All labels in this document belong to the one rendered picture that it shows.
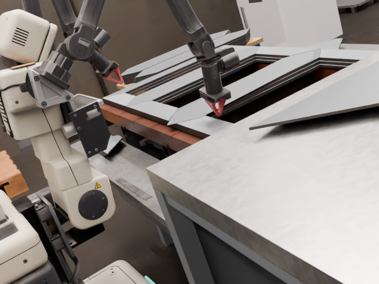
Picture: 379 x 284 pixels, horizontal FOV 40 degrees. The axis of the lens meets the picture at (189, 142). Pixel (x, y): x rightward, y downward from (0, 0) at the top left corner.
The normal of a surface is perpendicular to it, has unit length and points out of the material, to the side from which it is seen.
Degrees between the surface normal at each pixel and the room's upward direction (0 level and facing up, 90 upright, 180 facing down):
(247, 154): 0
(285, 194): 0
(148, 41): 90
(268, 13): 90
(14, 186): 90
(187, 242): 90
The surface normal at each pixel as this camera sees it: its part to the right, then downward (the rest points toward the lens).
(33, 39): 0.50, 0.16
